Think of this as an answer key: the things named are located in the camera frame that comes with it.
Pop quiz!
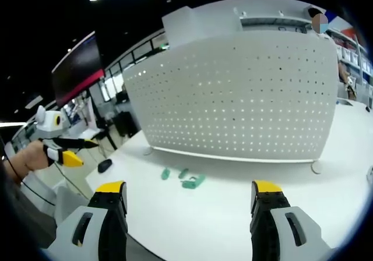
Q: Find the black computer mouse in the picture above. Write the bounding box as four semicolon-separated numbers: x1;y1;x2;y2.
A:
97;158;112;174

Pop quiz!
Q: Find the white box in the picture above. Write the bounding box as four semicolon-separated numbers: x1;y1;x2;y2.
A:
161;6;244;50

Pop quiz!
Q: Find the white perforated mounting plate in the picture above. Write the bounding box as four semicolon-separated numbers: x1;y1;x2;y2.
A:
122;31;339;174

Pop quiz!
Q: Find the black cable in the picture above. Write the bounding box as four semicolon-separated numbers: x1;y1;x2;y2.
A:
51;158;91;201

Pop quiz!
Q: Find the white storage shelf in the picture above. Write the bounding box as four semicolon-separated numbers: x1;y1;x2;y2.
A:
329;24;373;104

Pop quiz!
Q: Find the dark wall screen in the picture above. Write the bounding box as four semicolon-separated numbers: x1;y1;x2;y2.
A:
51;31;105;108

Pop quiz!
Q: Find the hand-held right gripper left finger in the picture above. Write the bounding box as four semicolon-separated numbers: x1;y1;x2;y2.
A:
48;181;128;261

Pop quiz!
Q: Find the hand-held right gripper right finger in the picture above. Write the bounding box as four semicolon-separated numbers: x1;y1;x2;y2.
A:
250;180;333;261

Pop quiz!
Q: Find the person's left hand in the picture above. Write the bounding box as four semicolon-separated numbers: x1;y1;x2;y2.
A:
13;140;55;175

